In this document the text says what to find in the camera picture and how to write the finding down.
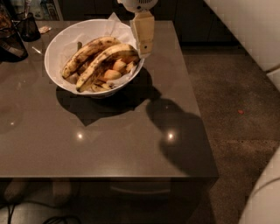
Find dark appliance at left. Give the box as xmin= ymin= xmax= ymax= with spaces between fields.
xmin=0 ymin=1 xmax=28 ymax=62

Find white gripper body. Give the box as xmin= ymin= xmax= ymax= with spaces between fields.
xmin=117 ymin=0 xmax=158 ymax=13

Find small wrapper on table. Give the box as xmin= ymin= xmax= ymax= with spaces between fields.
xmin=38 ymin=25 xmax=52 ymax=34

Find dark cabinet fronts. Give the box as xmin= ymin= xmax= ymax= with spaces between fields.
xmin=58 ymin=0 xmax=238 ymax=46

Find black floor cables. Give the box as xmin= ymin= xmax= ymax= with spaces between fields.
xmin=0 ymin=200 xmax=82 ymax=224

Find white ceramic bowl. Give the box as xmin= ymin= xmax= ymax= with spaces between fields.
xmin=45 ymin=19 xmax=144 ymax=99

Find spotted yellow banana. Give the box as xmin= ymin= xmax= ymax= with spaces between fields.
xmin=62 ymin=36 xmax=121 ymax=79
xmin=76 ymin=44 xmax=140 ymax=93

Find black mesh pen cup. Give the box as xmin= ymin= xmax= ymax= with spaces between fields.
xmin=16 ymin=12 xmax=40 ymax=42

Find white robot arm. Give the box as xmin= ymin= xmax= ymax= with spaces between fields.
xmin=153 ymin=0 xmax=280 ymax=224

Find small orange fruit piece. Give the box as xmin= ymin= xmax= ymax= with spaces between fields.
xmin=113 ymin=60 xmax=126 ymax=72

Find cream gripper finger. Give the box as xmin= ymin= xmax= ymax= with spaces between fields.
xmin=130 ymin=10 xmax=155 ymax=59

